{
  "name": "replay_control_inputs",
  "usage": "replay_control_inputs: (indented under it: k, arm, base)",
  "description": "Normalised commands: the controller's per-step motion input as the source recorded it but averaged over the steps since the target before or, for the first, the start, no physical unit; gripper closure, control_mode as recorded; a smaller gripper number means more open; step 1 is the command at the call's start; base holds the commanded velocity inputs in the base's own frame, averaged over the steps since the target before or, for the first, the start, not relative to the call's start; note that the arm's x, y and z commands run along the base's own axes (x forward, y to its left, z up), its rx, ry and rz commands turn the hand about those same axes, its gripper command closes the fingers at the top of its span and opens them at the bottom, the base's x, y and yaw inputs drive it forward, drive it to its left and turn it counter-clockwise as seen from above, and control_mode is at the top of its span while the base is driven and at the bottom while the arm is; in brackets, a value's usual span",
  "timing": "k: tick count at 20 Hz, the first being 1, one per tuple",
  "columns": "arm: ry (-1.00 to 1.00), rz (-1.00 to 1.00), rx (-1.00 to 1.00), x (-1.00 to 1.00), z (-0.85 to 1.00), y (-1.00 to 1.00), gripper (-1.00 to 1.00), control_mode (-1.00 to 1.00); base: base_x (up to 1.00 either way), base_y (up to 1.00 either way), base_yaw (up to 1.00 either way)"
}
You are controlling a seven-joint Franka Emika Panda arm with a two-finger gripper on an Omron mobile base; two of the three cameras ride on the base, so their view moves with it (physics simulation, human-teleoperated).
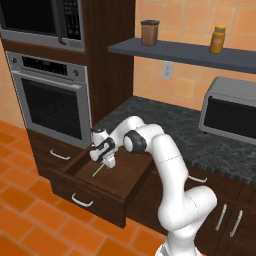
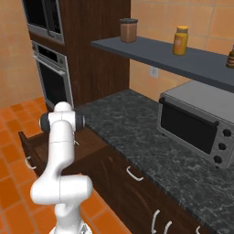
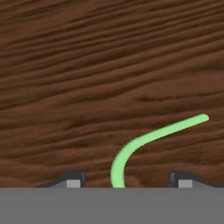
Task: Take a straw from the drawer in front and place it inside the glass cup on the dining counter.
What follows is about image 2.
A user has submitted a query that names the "open dark wood drawer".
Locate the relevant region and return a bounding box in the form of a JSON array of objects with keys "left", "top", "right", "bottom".
[{"left": 17, "top": 126, "right": 108, "bottom": 177}]

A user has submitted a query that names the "dark wood closed drawer front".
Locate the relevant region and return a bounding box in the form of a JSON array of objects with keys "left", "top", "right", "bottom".
[{"left": 70, "top": 144, "right": 172, "bottom": 214}]

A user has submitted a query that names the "dark wood tall cabinet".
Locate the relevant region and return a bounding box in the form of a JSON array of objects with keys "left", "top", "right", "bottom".
[{"left": 21, "top": 0, "right": 132, "bottom": 112}]

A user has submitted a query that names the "silver toaster oven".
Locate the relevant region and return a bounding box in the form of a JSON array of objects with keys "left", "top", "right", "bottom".
[{"left": 156, "top": 80, "right": 234, "bottom": 169}]

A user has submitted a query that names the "brown jar with black lid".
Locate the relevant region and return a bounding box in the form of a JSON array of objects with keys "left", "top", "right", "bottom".
[{"left": 119, "top": 17, "right": 139, "bottom": 44}]

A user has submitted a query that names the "dark wood cupboard door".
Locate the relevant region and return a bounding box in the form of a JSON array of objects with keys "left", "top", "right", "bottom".
[{"left": 103, "top": 182, "right": 196, "bottom": 234}]

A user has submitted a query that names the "yellow jar with orange lid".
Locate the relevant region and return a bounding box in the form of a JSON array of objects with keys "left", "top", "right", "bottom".
[{"left": 172, "top": 26, "right": 189, "bottom": 57}]

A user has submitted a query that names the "built-in silver microwave oven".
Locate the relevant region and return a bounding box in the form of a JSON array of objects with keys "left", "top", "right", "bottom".
[{"left": 21, "top": 0, "right": 66, "bottom": 46}]

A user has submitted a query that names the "dark brown jar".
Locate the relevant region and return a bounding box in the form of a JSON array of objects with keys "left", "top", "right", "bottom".
[{"left": 225, "top": 44, "right": 234, "bottom": 69}]

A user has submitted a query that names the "white wall socket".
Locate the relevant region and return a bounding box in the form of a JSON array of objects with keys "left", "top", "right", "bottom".
[{"left": 149, "top": 66, "right": 160, "bottom": 80}]

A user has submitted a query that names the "white closed drawer handle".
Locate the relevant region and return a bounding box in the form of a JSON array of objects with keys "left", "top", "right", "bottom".
[{"left": 126, "top": 165, "right": 144, "bottom": 183}]

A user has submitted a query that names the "built-in silver wall oven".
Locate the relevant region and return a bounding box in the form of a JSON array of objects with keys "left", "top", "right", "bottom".
[{"left": 30, "top": 39, "right": 75, "bottom": 112}]

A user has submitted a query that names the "dark grey wall shelf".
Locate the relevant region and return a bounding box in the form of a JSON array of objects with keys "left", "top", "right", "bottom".
[{"left": 90, "top": 36, "right": 234, "bottom": 94}]

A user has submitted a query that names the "white open drawer handle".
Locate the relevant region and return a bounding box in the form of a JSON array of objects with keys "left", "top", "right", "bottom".
[{"left": 25, "top": 155, "right": 37, "bottom": 171}]

